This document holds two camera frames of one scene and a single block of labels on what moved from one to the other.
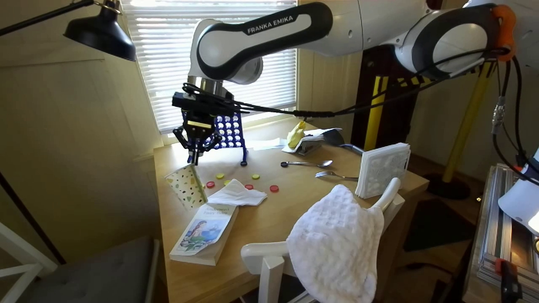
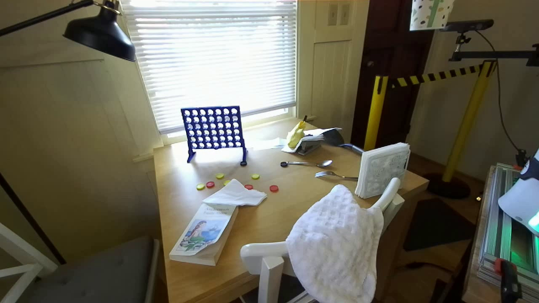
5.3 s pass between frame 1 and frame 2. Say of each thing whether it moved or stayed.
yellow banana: stayed
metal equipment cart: stayed
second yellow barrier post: stayed
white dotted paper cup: moved
